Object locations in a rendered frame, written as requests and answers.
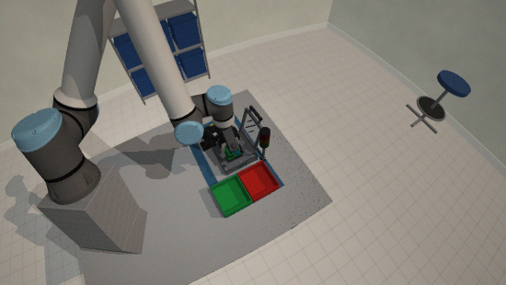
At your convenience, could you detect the green bin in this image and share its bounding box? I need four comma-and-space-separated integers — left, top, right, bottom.
211, 174, 253, 218

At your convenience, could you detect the red bin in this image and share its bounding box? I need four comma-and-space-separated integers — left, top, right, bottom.
237, 160, 280, 202

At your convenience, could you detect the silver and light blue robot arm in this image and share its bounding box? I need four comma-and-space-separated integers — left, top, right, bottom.
11, 0, 240, 205

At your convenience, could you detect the green circuit board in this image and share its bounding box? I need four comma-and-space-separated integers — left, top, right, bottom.
224, 146, 241, 160

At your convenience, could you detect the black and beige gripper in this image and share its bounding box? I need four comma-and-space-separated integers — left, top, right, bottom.
214, 125, 240, 154

